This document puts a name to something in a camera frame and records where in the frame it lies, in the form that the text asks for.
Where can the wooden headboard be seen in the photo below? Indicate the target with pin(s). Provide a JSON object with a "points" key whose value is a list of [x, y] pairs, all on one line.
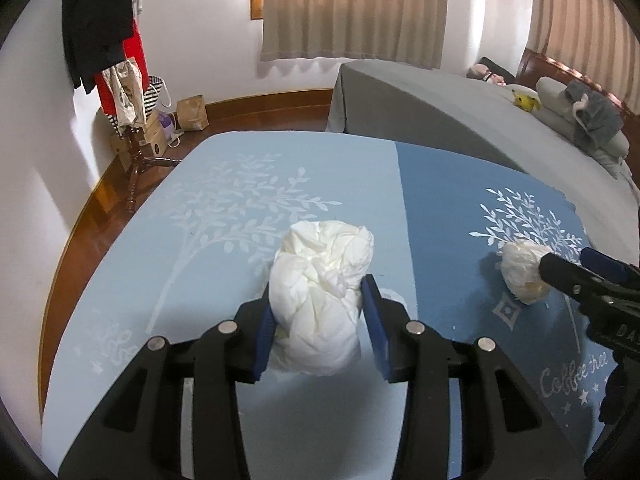
{"points": [[534, 65]]}

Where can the white tissue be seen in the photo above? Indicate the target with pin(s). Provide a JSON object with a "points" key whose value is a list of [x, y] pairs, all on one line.
{"points": [[314, 295]]}

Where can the blue tree-pattern table cloth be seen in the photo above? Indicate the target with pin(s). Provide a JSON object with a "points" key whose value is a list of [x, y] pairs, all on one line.
{"points": [[310, 214]]}

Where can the beige curtain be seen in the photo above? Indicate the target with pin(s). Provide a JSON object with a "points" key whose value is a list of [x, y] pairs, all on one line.
{"points": [[592, 37], [406, 31]]}

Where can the black hanging coat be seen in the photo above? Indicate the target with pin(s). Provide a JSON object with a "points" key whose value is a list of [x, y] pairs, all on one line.
{"points": [[94, 32]]}

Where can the red hanging bag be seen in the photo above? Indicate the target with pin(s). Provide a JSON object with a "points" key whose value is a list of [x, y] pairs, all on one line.
{"points": [[133, 48]]}

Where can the left beige curtain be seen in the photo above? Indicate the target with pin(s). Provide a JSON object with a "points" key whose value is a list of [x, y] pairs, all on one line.
{"points": [[406, 31]]}

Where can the yellow plush toy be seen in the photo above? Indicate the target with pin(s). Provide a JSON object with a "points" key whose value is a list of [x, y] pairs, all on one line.
{"points": [[525, 102]]}

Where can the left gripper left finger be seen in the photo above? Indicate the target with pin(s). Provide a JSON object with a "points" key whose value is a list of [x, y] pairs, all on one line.
{"points": [[135, 431]]}

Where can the folded grey blankets pile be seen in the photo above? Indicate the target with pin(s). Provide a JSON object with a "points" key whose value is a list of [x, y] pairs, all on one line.
{"points": [[588, 120]]}

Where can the bed with grey sheet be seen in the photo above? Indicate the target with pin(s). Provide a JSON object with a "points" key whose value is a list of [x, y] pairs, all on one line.
{"points": [[398, 102]]}

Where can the right beige curtain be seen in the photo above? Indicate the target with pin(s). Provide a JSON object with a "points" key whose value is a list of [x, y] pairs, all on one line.
{"points": [[592, 37]]}

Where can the wooden coat rack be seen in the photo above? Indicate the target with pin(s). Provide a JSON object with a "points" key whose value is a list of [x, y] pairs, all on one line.
{"points": [[144, 150]]}

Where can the pink items by bed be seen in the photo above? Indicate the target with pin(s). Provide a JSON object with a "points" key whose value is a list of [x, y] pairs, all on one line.
{"points": [[489, 71]]}

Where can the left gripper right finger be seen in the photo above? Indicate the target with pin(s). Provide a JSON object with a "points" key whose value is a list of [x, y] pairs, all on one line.
{"points": [[506, 431]]}

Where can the canvas tote bag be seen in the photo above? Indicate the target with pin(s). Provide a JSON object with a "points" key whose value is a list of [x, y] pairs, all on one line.
{"points": [[124, 94]]}

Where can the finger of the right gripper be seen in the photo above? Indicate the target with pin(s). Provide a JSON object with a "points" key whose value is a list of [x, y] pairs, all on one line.
{"points": [[572, 280], [614, 271]]}

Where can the brown paper bag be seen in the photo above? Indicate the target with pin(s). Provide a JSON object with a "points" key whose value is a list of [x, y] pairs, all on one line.
{"points": [[192, 114]]}

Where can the striped bag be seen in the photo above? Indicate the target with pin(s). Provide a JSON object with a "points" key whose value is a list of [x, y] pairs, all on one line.
{"points": [[157, 94]]}

